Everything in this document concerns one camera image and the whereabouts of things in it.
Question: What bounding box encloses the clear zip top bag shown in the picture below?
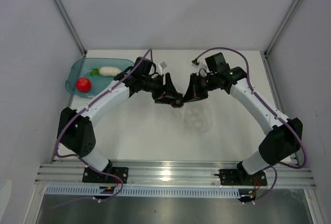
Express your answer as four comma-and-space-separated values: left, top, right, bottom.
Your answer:
180, 101, 213, 132

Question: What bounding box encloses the aluminium frame post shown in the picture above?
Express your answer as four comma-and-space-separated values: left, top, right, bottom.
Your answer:
52, 0, 87, 57
264, 0, 304, 59

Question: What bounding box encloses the teal plastic tray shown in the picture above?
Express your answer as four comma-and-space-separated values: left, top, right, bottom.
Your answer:
65, 58, 134, 98

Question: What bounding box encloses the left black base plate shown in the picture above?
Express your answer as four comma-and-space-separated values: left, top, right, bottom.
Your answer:
82, 167, 129, 184

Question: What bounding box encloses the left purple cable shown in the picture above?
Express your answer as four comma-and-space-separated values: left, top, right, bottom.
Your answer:
55, 48, 153, 204

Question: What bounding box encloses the purple cable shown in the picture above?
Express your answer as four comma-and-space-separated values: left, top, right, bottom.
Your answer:
191, 47, 309, 205
55, 48, 153, 204

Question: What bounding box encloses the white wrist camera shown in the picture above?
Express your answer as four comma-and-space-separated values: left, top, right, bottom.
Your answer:
192, 59, 208, 77
156, 61, 168, 75

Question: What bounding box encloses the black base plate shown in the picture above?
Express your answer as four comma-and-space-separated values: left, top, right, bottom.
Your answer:
214, 169, 267, 186
82, 167, 129, 184

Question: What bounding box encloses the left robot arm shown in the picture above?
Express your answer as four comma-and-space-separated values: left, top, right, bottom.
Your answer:
56, 57, 183, 183

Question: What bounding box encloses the red tomato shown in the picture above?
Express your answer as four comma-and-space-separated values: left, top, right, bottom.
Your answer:
76, 77, 92, 93

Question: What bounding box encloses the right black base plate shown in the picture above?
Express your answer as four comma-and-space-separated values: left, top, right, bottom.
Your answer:
214, 169, 267, 186

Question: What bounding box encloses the white slotted cable duct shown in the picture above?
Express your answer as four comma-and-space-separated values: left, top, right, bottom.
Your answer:
45, 185, 240, 199

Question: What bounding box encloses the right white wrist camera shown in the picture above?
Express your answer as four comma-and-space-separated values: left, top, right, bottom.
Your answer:
192, 59, 208, 77

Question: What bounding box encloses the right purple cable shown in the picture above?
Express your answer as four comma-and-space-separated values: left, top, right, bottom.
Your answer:
191, 47, 309, 205

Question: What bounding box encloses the white radish with leaves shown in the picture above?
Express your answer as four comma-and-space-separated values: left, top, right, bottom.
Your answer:
90, 66, 121, 77

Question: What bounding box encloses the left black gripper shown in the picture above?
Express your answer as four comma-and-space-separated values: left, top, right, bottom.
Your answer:
142, 73, 181, 106

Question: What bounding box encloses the left aluminium frame post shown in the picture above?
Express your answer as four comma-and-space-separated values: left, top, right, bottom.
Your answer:
52, 0, 87, 57

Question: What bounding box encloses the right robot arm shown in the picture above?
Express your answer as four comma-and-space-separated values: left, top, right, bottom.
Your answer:
183, 53, 304, 185

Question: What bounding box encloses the right aluminium frame post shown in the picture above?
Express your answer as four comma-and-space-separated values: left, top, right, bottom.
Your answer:
264, 0, 304, 59

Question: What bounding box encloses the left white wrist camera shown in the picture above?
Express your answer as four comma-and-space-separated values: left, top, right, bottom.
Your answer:
156, 61, 168, 75

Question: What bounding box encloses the aluminium mounting rail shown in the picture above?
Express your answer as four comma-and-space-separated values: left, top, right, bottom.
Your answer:
35, 159, 317, 189

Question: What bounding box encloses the dark round fruit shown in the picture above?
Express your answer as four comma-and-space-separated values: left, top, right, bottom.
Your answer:
170, 100, 184, 109

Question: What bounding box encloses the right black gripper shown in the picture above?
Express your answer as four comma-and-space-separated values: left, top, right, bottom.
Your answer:
182, 73, 217, 104

